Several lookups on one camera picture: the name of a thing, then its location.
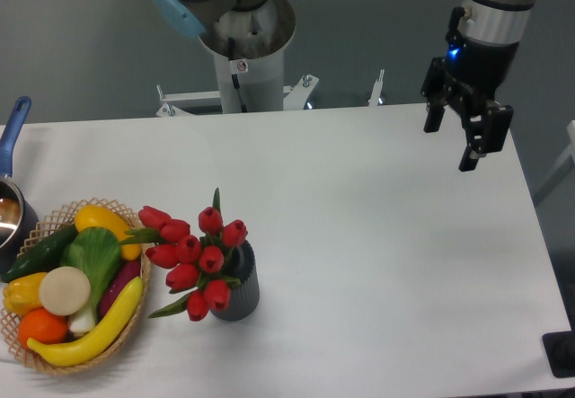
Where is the black device at table edge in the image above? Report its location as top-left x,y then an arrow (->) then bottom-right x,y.
542,331 -> 574,378

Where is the red tulip bouquet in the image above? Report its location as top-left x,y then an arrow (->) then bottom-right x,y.
123,190 -> 248,322

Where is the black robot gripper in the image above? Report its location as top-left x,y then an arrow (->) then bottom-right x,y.
421,40 -> 519,172

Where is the robot base column with joint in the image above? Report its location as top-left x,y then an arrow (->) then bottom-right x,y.
153,0 -> 296,89

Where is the white metal mounting frame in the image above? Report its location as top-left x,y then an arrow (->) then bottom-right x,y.
155,69 -> 386,118

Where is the beige round disc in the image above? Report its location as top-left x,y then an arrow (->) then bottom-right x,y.
39,266 -> 91,316

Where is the green cucumber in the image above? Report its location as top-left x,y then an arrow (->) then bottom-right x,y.
1,225 -> 78,283

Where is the dark grey ribbed vase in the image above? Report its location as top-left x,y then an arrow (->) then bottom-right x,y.
209,241 -> 260,322

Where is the yellow banana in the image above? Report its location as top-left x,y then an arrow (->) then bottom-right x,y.
27,277 -> 144,367

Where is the orange fruit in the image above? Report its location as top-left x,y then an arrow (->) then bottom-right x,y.
18,308 -> 68,348

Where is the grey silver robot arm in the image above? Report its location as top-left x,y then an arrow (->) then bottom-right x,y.
420,0 -> 536,172

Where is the blue handled saucepan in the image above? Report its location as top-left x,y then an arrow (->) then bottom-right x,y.
1,96 -> 38,273

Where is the yellow bell pepper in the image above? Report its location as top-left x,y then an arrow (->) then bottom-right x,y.
3,272 -> 48,316

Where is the green bok choy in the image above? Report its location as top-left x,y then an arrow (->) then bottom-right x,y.
59,227 -> 121,337

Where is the woven wicker basket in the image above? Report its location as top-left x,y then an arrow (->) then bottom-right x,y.
1,198 -> 152,376

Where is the purple eggplant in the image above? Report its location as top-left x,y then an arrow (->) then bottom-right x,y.
98,261 -> 141,319

